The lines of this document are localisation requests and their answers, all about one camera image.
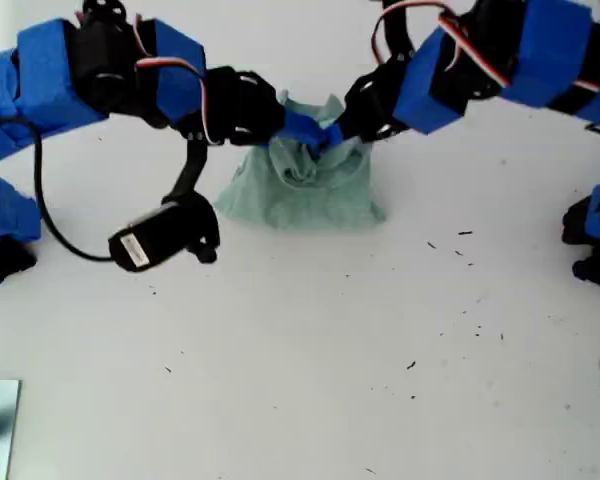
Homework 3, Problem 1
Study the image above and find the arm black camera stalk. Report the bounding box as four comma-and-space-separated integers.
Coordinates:
159, 139, 222, 266
381, 7, 417, 64

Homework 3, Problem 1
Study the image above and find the arm red white wire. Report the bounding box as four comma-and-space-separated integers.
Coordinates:
129, 14, 216, 146
371, 0, 600, 94

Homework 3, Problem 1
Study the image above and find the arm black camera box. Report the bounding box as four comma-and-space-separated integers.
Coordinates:
107, 199, 206, 274

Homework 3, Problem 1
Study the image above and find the green t-shirt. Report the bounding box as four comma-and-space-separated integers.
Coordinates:
212, 89, 389, 231

